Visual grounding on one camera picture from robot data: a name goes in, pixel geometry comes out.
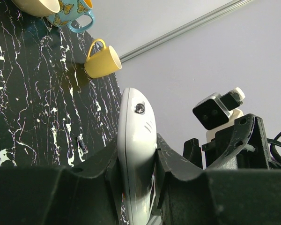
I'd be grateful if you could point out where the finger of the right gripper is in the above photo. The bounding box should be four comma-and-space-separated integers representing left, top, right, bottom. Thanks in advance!
183, 138, 203, 169
202, 113, 271, 169

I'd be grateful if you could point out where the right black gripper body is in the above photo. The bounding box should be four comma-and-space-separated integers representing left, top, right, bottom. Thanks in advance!
236, 129, 281, 169

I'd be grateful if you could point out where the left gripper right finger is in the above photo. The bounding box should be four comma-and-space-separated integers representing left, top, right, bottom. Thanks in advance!
155, 136, 281, 225

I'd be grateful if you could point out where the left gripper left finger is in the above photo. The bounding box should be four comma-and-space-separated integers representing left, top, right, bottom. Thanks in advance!
0, 139, 122, 225

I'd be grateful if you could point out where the white remote control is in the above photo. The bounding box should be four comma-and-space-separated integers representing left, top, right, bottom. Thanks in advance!
117, 88, 157, 225

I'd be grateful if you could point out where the yellow mug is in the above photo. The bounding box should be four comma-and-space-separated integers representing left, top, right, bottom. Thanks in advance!
84, 38, 122, 79

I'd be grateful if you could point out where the blue butterfly mug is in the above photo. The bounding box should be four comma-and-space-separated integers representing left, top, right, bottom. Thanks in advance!
46, 0, 95, 33

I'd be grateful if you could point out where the cream ceramic bowl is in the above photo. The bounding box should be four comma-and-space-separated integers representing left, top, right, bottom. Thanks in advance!
12, 0, 60, 17

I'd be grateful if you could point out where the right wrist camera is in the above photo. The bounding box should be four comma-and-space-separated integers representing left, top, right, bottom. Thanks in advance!
192, 87, 245, 142

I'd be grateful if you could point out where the right aluminium frame post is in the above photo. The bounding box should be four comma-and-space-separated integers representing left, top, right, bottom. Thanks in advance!
120, 0, 251, 63

